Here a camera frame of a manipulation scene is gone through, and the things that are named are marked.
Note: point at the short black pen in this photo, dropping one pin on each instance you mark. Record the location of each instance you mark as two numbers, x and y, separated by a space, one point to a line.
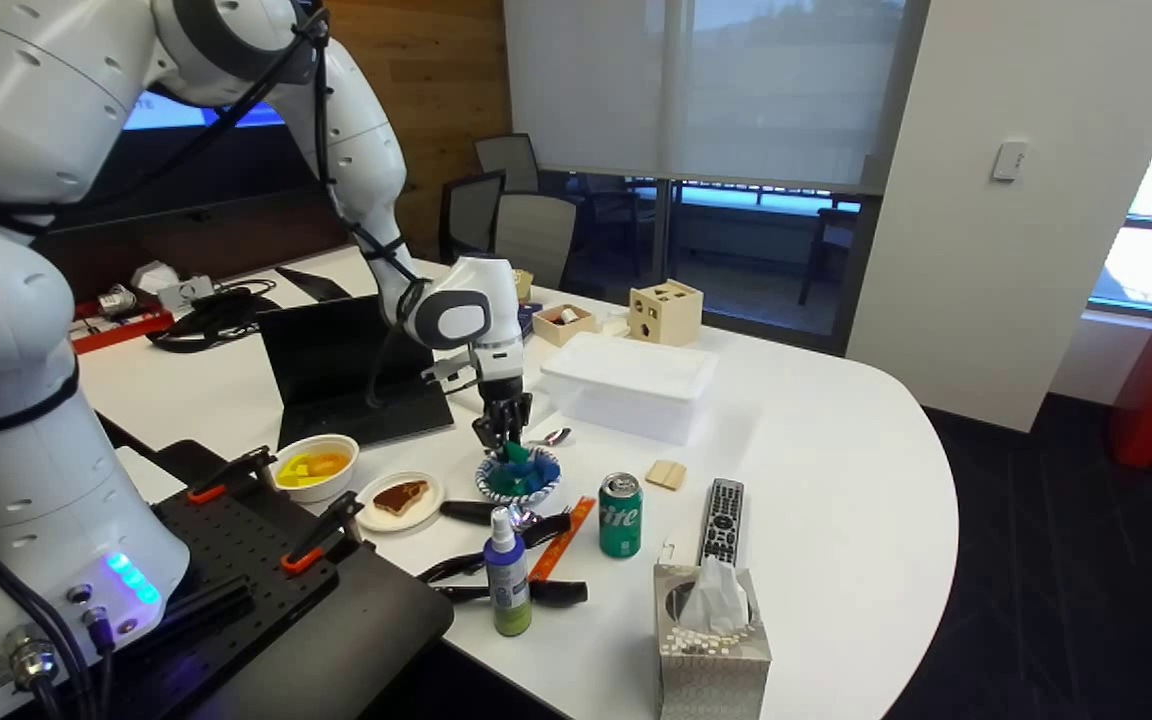
558 589

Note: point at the black mounting board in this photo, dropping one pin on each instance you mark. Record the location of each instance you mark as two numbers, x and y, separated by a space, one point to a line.
297 624

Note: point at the small spray bottle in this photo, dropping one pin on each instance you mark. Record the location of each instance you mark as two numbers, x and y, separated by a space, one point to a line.
510 581

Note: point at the grey tissue box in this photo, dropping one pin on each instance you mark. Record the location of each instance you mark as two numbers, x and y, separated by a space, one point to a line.
712 652

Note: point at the metal spoon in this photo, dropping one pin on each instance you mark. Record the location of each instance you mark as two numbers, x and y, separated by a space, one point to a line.
555 438

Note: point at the white adapters pile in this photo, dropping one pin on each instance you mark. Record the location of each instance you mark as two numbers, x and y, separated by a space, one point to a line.
157 281

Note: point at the thick black marker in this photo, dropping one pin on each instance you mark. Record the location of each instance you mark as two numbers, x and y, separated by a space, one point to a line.
464 509

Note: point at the grey remote control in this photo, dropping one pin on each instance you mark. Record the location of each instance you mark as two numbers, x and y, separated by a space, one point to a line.
722 523

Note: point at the black clamp with orange tip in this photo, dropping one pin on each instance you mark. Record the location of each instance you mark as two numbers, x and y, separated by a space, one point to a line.
234 474
323 535

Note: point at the green soda can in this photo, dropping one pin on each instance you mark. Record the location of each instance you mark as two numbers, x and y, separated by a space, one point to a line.
621 516

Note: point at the small wooden tile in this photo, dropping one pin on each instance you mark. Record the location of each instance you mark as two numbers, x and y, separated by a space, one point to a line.
664 474

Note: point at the padded office chair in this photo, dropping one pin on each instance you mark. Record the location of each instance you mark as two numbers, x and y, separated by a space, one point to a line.
537 240

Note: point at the blue toy block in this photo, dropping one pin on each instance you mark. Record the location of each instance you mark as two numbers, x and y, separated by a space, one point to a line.
543 477

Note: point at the grey background chair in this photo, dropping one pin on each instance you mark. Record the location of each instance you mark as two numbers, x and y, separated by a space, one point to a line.
515 162

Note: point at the brown bread piece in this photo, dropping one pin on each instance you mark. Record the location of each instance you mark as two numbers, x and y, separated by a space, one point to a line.
401 498

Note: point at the white bowl with toy blocks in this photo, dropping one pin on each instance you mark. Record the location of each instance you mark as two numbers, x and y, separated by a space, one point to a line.
522 495

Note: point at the red flat tool case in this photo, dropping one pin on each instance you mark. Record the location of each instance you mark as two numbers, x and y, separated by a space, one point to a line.
117 328

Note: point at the long black tool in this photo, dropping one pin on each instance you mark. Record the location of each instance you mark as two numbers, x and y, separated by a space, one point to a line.
543 526

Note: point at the small white plate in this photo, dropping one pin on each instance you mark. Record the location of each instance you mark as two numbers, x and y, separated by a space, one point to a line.
397 516

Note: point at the black open laptop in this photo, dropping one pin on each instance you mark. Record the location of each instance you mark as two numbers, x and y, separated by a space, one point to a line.
337 372

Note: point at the white bowl with yellow contents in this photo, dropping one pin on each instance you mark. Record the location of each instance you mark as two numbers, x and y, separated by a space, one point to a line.
315 464

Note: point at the wooden shape sorter cube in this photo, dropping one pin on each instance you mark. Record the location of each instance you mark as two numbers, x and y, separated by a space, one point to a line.
664 312

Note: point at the white light switch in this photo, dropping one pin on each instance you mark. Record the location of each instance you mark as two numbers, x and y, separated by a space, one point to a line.
1009 162

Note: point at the wall screen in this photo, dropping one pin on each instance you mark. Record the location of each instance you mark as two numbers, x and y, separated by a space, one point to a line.
157 114

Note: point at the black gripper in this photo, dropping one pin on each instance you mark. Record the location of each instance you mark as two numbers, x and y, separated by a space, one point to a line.
502 378

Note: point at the orange marker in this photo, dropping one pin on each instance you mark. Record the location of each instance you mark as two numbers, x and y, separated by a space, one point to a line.
560 538

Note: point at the flat black pad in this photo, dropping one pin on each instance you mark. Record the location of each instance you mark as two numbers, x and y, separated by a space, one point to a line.
316 281

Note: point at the grey roller window blind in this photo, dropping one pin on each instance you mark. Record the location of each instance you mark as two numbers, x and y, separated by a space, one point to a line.
739 87

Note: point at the white plastic lidded container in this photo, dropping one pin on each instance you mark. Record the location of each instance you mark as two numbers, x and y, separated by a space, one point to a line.
631 381

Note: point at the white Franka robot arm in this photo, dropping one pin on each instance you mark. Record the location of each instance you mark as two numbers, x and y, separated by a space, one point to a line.
16 464

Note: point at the green toy block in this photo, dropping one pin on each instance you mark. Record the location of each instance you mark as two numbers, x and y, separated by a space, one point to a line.
502 477
515 456

